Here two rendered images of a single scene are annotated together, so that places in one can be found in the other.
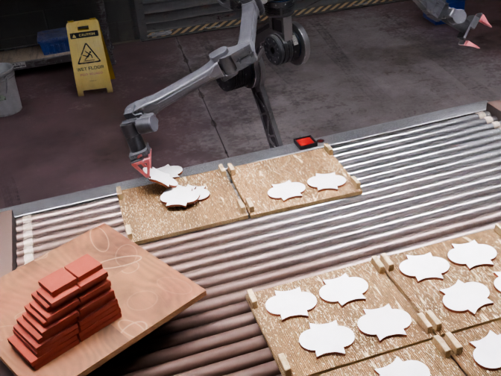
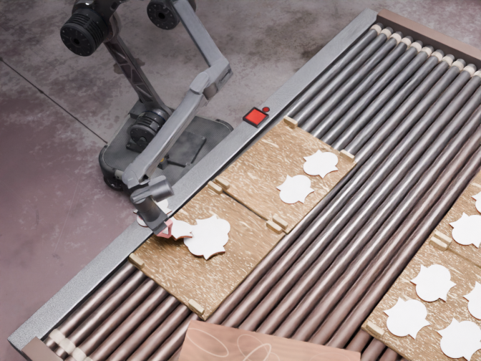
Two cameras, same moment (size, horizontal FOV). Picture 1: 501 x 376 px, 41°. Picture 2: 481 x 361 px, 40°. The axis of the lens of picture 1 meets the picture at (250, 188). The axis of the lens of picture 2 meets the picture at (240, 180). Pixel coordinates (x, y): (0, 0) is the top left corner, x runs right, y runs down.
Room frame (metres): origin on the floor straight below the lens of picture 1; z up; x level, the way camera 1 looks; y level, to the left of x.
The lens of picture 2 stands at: (0.94, 0.84, 2.81)
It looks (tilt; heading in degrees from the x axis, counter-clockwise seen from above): 52 degrees down; 326
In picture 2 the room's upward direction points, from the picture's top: 3 degrees counter-clockwise
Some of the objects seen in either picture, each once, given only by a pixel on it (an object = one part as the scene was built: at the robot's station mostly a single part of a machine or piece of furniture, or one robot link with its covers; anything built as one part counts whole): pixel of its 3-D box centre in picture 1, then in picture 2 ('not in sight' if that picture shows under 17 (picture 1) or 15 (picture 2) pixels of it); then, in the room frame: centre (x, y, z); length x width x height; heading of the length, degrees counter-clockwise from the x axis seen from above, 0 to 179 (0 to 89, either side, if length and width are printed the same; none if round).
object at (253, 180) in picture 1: (291, 180); (285, 172); (2.10, -0.15, 0.93); 0.41 x 0.35 x 0.02; 102
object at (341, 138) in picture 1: (265, 160); (229, 151); (2.34, -0.07, 0.89); 2.08 x 0.08 x 0.06; 105
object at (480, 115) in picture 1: (271, 165); (243, 157); (2.27, -0.09, 0.90); 1.95 x 0.05 x 0.05; 105
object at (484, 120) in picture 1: (275, 171); (253, 163); (2.23, -0.10, 0.90); 1.95 x 0.05 x 0.05; 105
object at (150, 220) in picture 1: (179, 204); (207, 247); (2.01, 0.26, 0.93); 0.41 x 0.35 x 0.02; 104
